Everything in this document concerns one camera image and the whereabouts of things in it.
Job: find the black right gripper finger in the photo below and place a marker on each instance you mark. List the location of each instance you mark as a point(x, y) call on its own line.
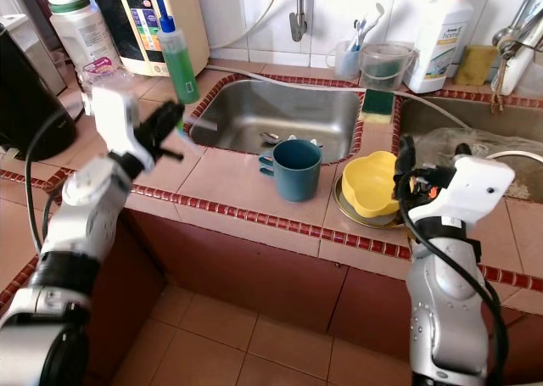
point(463, 153)
point(405, 170)

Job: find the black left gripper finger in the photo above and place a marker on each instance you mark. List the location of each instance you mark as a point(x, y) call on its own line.
point(168, 152)
point(171, 119)

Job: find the yellow plastic bowl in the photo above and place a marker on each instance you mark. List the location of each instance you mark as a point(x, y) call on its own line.
point(369, 187)

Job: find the shallow steel bowl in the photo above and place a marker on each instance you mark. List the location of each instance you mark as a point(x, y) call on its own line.
point(344, 214)

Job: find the blue plastic mug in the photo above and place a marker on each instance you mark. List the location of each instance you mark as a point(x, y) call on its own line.
point(297, 170)

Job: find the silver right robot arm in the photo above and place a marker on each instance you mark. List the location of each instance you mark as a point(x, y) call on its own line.
point(445, 318)

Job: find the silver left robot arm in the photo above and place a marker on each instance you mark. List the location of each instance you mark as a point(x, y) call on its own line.
point(85, 225)

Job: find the clear plastic bag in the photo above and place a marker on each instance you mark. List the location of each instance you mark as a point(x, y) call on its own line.
point(441, 144)

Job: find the large steel sink basin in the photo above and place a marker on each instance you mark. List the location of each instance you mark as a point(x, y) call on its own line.
point(424, 114)

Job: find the green dish soap bottle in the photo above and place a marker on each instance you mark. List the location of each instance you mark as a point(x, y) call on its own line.
point(180, 64)

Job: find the yellow green sponge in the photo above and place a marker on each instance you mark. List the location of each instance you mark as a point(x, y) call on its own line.
point(377, 104)

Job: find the black electric kettle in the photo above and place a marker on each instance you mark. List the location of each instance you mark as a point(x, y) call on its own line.
point(34, 106)

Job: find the beige black water ioniser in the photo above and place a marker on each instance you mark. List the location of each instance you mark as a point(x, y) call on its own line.
point(148, 30)

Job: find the small steel sink basin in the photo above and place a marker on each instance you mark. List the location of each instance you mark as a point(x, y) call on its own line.
point(271, 114)

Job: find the white detergent bottle yellow cap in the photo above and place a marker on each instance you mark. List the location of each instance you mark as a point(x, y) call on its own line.
point(437, 42)

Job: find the steel sink faucet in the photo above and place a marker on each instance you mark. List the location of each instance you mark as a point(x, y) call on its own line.
point(513, 42)

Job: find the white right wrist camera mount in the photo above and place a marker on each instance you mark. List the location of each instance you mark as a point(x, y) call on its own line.
point(475, 187)

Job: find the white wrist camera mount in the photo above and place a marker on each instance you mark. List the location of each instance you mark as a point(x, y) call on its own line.
point(475, 187)
point(114, 119)

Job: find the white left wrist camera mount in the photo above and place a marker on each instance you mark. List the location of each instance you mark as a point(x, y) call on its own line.
point(114, 119)

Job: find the steel wall tap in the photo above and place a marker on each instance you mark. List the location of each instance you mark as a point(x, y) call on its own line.
point(297, 17)

